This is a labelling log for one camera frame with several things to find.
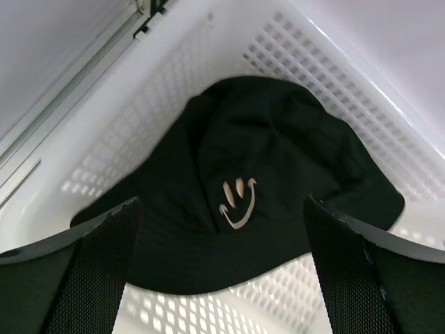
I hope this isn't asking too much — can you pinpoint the white plastic basket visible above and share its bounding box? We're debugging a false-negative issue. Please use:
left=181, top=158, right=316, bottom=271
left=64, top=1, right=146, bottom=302
left=1, top=1, right=444, bottom=333

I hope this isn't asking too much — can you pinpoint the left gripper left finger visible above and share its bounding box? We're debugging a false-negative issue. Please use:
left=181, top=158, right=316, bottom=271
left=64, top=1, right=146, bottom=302
left=1, top=198, right=143, bottom=333

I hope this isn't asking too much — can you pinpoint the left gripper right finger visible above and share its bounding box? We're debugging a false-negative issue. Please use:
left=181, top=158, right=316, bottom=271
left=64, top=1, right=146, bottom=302
left=303, top=196, right=444, bottom=333

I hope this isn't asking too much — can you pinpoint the black smiley bucket hat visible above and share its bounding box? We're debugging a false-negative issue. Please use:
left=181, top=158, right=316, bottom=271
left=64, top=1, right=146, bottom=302
left=71, top=77, right=405, bottom=295

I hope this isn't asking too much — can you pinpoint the left aluminium corner post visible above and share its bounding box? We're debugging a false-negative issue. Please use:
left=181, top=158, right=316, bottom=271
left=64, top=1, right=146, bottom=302
left=1, top=1, right=159, bottom=203

